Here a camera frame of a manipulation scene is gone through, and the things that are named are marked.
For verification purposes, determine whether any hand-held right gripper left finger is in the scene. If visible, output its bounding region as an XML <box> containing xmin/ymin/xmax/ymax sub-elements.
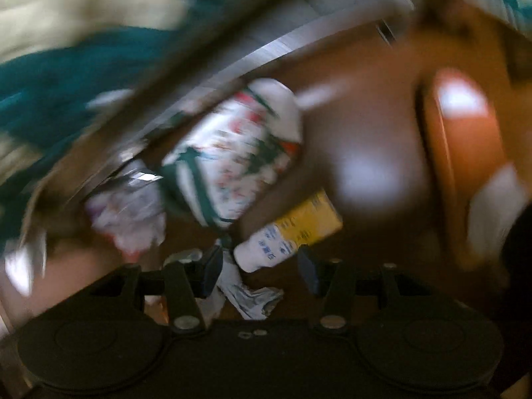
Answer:
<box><xmin>89</xmin><ymin>244</ymin><xmax>225</xmax><ymax>335</ymax></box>

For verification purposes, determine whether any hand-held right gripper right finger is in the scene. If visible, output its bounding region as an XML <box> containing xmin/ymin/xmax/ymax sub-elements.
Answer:
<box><xmin>297</xmin><ymin>244</ymin><xmax>421</xmax><ymax>337</ymax></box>

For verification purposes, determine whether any yellow and white plastic bottle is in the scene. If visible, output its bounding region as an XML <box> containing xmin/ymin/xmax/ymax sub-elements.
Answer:
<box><xmin>233</xmin><ymin>190</ymin><xmax>344</xmax><ymax>275</ymax></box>

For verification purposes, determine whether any silver purple wrapper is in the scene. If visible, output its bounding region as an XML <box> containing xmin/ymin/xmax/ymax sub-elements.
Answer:
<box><xmin>83</xmin><ymin>160</ymin><xmax>168</xmax><ymax>259</ymax></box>

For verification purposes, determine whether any crumpled white paper wrapper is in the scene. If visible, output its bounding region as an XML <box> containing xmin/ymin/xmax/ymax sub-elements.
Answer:
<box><xmin>195</xmin><ymin>237</ymin><xmax>285</xmax><ymax>322</ymax></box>

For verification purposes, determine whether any white printed plastic bag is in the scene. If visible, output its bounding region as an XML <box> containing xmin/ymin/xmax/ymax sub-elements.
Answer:
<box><xmin>160</xmin><ymin>78</ymin><xmax>303</xmax><ymax>229</ymax></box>

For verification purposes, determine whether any brown open-toe slipper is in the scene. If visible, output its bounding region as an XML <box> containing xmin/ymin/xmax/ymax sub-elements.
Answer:
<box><xmin>418</xmin><ymin>66</ymin><xmax>505</xmax><ymax>233</ymax></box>

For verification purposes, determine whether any white cloth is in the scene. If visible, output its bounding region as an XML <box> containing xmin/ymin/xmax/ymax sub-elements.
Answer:
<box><xmin>465</xmin><ymin>166</ymin><xmax>528</xmax><ymax>260</ymax></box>

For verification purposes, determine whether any person's white-socked foot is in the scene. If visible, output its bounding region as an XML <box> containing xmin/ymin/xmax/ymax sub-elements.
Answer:
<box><xmin>436</xmin><ymin>77</ymin><xmax>488</xmax><ymax>118</ymax></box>

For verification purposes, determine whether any teal and cream zigzag blanket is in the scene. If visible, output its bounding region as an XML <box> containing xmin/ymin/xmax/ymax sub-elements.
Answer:
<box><xmin>0</xmin><ymin>0</ymin><xmax>258</xmax><ymax>254</ymax></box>

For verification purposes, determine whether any metal bed frame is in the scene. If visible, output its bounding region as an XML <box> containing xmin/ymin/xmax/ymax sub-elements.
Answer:
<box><xmin>79</xmin><ymin>0</ymin><xmax>416</xmax><ymax>200</ymax></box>

